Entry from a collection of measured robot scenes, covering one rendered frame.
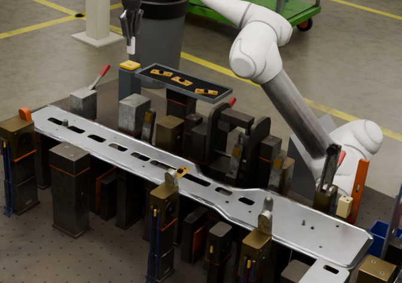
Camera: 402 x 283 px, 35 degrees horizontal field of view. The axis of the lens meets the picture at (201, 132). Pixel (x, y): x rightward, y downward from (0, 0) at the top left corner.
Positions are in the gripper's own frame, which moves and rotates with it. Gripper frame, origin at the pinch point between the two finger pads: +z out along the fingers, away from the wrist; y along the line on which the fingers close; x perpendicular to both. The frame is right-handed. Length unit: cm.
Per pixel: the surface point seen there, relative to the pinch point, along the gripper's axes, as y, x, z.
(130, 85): 3.8, 2.9, 15.3
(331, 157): 18, 96, 8
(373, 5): -563, -77, 124
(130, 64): 1.1, 0.6, 7.9
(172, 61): -202, -119, 100
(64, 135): 40.1, 1.4, 23.9
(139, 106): 19.3, 20.0, 13.5
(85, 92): 16.6, -9.3, 17.8
